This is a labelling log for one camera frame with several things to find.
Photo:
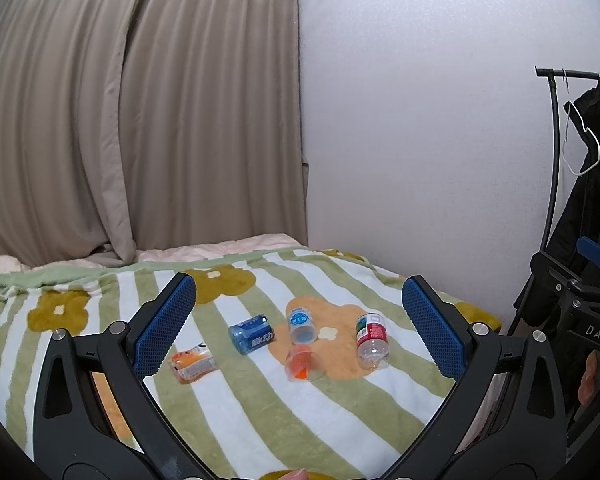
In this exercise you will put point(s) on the pink bed sheet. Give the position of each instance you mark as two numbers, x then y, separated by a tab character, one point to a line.
190	253

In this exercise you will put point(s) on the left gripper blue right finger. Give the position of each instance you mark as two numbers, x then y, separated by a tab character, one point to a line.
504	417

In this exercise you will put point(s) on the striped flower blanket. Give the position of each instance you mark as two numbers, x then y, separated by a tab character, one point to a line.
246	418

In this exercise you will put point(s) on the clear cup orange inside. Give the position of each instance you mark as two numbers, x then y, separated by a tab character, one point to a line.
303	364

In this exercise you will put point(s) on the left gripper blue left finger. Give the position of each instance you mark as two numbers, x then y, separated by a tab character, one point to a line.
94	418

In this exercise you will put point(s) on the white wire hanger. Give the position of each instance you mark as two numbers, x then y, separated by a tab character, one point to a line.
582	135

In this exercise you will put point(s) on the beige curtain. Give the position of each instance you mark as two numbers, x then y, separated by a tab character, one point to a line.
128	125

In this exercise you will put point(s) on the black clothes rack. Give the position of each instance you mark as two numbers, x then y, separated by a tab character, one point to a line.
550	75

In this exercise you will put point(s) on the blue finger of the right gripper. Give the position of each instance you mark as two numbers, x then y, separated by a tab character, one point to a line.
589	250

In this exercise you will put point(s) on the clear cup red label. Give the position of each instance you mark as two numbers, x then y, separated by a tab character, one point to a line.
372	347

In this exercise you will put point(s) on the black hanging clothes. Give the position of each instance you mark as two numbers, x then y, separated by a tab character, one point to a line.
581	216

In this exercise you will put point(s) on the clear cup light-blue label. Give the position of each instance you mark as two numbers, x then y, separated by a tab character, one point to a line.
301	326

